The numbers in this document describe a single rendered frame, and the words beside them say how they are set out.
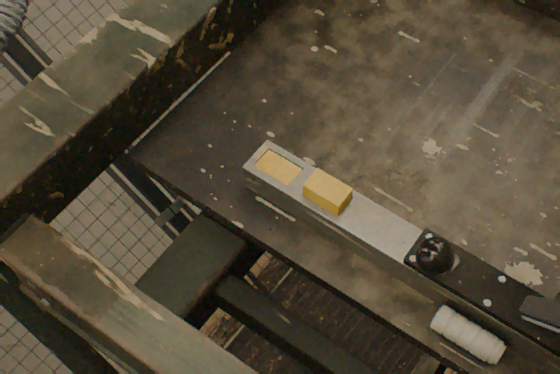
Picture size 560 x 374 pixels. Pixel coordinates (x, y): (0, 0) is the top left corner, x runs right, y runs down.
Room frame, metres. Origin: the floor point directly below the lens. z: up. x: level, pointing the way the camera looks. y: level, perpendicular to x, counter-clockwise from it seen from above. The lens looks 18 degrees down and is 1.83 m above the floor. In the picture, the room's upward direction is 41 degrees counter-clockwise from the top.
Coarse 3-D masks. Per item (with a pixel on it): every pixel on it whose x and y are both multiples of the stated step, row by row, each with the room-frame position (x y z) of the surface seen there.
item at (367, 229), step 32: (256, 160) 0.87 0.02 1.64; (288, 160) 0.87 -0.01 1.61; (256, 192) 0.88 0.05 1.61; (288, 192) 0.83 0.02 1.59; (320, 224) 0.82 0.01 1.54; (352, 224) 0.79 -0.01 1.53; (384, 224) 0.79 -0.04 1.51; (384, 256) 0.76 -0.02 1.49; (416, 288) 0.76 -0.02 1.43; (480, 320) 0.70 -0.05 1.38; (544, 352) 0.66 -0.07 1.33
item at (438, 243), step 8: (424, 240) 0.65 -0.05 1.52; (432, 240) 0.64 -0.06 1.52; (440, 240) 0.64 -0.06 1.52; (424, 248) 0.64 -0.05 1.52; (432, 248) 0.63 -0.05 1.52; (440, 248) 0.63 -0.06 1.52; (448, 248) 0.63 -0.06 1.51; (416, 256) 0.64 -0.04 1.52; (424, 256) 0.63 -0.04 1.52; (432, 256) 0.63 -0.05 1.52; (440, 256) 0.63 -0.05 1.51; (448, 256) 0.63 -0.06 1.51; (456, 256) 0.72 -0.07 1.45; (424, 264) 0.63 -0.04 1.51; (432, 264) 0.63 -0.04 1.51; (440, 264) 0.63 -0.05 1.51; (448, 264) 0.63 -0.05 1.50; (456, 264) 0.72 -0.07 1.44; (424, 272) 0.64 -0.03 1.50; (432, 272) 0.63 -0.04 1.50; (440, 272) 0.63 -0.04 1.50; (448, 272) 0.72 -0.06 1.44
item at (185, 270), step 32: (192, 224) 0.91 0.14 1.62; (224, 224) 0.90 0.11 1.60; (160, 256) 0.89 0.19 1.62; (192, 256) 0.88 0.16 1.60; (224, 256) 0.87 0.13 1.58; (256, 256) 0.92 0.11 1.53; (160, 288) 0.85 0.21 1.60; (192, 288) 0.85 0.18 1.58; (224, 288) 0.86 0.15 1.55; (192, 320) 0.84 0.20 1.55; (256, 320) 0.82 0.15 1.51; (288, 320) 0.81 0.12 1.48; (288, 352) 0.82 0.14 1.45; (320, 352) 0.78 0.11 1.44
